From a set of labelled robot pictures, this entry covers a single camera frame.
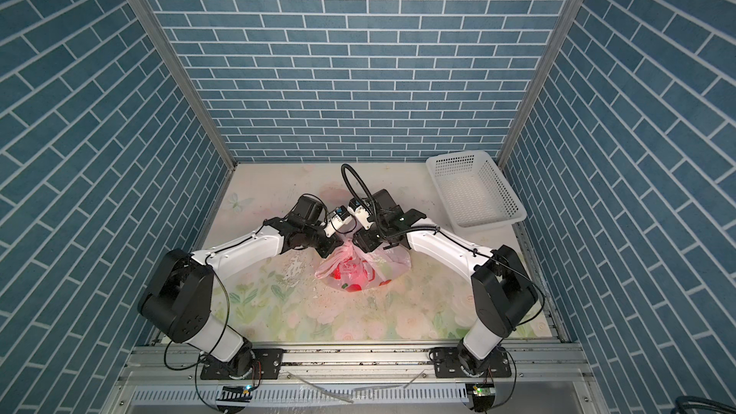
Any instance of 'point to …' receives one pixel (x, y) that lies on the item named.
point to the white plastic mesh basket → (473, 192)
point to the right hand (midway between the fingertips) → (363, 235)
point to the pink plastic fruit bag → (349, 268)
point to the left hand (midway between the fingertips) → (347, 243)
